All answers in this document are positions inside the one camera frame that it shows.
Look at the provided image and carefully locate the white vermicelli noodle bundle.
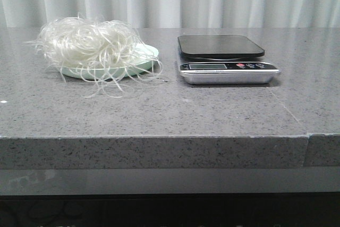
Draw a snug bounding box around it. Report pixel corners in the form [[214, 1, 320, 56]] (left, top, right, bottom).
[[27, 16, 163, 98]]

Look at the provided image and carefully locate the light green plastic plate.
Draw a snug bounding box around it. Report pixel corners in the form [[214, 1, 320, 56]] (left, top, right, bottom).
[[61, 44, 159, 81]]

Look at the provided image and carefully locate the black silver kitchen scale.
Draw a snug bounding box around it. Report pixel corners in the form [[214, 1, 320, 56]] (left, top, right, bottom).
[[178, 35, 280, 85]]

